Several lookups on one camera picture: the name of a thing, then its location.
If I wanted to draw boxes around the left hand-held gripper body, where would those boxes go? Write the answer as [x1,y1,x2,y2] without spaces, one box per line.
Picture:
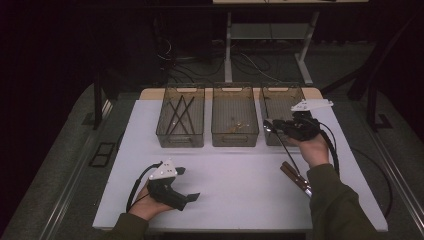
[146,158,189,212]

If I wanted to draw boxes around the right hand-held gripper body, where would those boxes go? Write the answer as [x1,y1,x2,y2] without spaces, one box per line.
[281,98,335,142]

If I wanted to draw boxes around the clear grey plastic bin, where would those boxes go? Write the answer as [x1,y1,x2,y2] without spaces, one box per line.
[155,83,206,149]
[259,82,319,148]
[210,82,260,148]

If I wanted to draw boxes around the metal spoon with black handle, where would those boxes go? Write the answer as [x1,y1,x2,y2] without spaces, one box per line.
[262,118,301,175]

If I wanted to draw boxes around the clear spoon with wooden handle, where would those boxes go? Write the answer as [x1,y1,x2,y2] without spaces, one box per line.
[223,120,250,134]

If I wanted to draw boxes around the dark brown chopstick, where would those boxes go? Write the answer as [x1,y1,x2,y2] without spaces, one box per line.
[168,100,194,135]
[184,97,197,134]

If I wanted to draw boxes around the person's left hand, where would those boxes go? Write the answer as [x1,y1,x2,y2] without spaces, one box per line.
[127,185,175,222]

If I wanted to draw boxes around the person's right hand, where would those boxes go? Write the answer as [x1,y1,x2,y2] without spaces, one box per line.
[287,132,331,169]

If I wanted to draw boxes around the white table mat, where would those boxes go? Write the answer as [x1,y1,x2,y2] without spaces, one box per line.
[92,97,389,233]

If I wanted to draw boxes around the black metal stand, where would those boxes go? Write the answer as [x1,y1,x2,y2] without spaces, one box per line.
[320,9,424,133]
[92,69,122,132]

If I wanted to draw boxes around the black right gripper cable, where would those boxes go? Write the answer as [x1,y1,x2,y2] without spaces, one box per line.
[315,119,341,177]

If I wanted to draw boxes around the wooden-handled cutlery piece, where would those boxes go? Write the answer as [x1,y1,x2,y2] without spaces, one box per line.
[282,160,314,195]
[279,165,312,199]

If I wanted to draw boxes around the white floor cable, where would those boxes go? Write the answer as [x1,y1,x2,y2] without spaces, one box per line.
[239,52,285,83]

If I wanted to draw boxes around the black rectangular floor frame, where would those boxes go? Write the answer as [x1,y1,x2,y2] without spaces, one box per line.
[87,141,117,169]

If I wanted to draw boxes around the white metal desk frame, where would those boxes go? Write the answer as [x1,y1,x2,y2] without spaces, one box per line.
[212,0,370,87]

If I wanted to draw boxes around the metal floor rail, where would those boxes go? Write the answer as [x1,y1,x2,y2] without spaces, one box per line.
[352,105,424,228]
[38,99,115,240]

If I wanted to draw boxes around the tangle of black floor cables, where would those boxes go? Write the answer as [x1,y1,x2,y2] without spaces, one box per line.
[155,34,284,85]

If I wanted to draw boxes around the thin black floor cable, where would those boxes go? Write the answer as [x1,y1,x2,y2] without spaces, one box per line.
[350,145,394,220]

